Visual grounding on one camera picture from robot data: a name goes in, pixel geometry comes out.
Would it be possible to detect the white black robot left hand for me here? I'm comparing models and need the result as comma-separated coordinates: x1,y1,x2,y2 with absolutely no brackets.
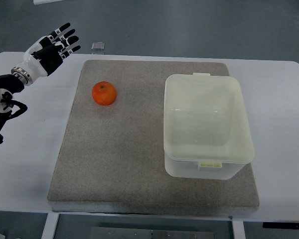
11,23,80,86

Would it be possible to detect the orange fruit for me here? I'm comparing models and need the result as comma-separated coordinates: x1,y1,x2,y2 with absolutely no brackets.
91,81,117,106

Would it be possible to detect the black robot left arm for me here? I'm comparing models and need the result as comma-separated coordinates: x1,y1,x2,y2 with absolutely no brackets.
0,74,27,144

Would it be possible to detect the white plastic box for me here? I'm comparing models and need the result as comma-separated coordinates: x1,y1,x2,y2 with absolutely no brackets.
163,73,255,180

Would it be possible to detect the small clear plastic object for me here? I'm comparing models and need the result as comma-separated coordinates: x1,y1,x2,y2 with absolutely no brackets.
91,42,105,51

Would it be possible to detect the white object at top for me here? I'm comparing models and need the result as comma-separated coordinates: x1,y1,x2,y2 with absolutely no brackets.
33,0,62,5

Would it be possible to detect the grey foam mat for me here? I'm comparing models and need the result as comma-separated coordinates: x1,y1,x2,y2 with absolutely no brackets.
48,60,259,217

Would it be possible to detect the white left table leg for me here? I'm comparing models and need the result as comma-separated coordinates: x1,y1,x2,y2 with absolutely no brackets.
41,212,59,239

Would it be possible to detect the white table leg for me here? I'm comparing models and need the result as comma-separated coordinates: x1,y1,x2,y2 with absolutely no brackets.
232,220,246,239
41,212,59,239

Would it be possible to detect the white right table leg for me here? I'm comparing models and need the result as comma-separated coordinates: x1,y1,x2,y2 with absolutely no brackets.
232,220,246,239

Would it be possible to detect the black control panel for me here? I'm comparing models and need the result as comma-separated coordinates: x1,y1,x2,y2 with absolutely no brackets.
263,222,299,230

